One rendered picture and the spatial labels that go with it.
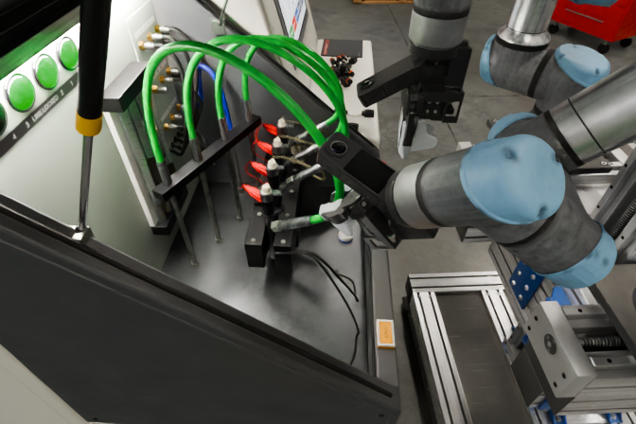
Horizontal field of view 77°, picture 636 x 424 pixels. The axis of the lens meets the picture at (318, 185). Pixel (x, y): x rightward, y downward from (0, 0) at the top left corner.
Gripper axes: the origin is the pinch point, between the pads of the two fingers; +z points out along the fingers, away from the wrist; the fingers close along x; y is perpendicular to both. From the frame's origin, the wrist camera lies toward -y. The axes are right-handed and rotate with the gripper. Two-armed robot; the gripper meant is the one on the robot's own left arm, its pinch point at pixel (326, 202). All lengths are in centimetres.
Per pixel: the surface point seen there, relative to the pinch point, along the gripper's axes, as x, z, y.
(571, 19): 399, 165, 107
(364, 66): 74, 61, -7
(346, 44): 85, 73, -17
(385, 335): -6.4, 6.0, 26.2
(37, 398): -52, 32, -7
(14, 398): -55, 34, -9
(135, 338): -31.8, 2.3, -6.3
